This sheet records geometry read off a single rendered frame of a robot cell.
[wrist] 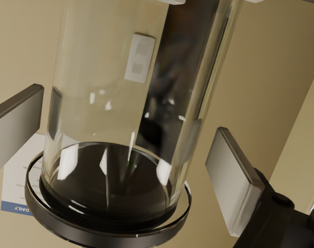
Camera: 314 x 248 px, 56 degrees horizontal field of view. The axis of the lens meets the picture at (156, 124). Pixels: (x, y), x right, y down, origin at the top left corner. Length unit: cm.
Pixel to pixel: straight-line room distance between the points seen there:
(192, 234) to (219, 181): 84
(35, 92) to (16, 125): 3
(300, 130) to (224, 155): 33
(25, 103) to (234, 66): 67
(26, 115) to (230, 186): 11
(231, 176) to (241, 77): 66
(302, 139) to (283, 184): 8
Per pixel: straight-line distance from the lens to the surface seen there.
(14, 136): 17
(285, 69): 84
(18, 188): 98
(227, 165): 17
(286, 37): 83
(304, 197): 46
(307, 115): 49
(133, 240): 17
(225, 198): 16
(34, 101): 18
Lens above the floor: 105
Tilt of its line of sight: 20 degrees up
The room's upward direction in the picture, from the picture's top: 165 degrees counter-clockwise
